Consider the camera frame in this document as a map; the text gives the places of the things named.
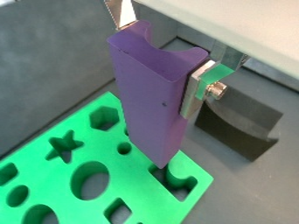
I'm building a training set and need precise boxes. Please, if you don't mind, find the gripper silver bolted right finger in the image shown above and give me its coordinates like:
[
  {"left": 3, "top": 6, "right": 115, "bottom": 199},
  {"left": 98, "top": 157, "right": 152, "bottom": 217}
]
[{"left": 180, "top": 41, "right": 249, "bottom": 119}]

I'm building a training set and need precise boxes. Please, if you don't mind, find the purple arch block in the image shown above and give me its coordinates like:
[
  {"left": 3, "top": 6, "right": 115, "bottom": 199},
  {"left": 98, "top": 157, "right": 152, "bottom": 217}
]
[{"left": 107, "top": 20, "right": 208, "bottom": 168}]

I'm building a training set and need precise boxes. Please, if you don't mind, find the black curved holder stand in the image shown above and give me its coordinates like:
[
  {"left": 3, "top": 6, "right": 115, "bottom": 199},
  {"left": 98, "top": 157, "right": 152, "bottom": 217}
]
[{"left": 195, "top": 87, "right": 283, "bottom": 161}]

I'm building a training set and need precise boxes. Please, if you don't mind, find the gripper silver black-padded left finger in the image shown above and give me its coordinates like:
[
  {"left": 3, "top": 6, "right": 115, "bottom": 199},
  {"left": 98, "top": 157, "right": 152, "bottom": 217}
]
[{"left": 104, "top": 0, "right": 136, "bottom": 31}]

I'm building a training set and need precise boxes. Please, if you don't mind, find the green shape-sorting foam board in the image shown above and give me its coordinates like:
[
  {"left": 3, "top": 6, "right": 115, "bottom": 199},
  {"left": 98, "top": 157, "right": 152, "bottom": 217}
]
[{"left": 0, "top": 93, "right": 213, "bottom": 224}]

